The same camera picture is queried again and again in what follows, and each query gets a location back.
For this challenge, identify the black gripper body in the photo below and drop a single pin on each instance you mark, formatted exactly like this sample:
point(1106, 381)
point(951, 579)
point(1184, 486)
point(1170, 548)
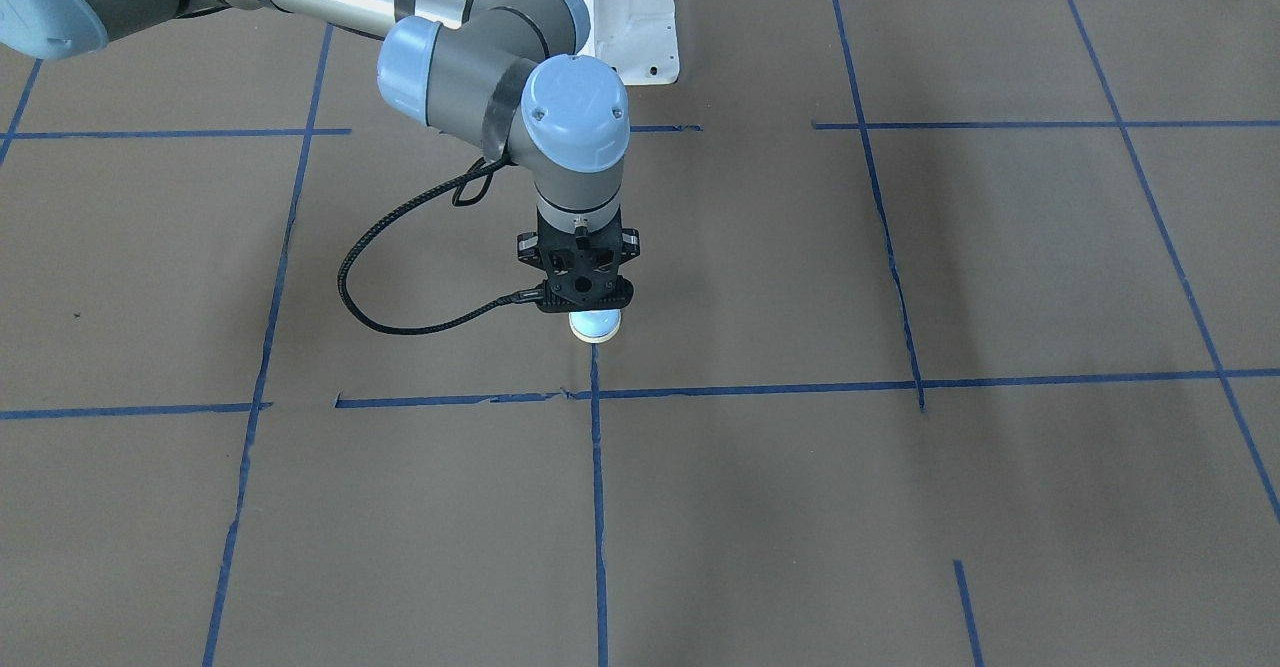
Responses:
point(527, 248)

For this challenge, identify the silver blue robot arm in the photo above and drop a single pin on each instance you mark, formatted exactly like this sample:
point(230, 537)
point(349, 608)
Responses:
point(510, 77)

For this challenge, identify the blue and cream bell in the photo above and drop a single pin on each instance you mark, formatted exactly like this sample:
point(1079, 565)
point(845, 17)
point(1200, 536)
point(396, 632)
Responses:
point(595, 326)

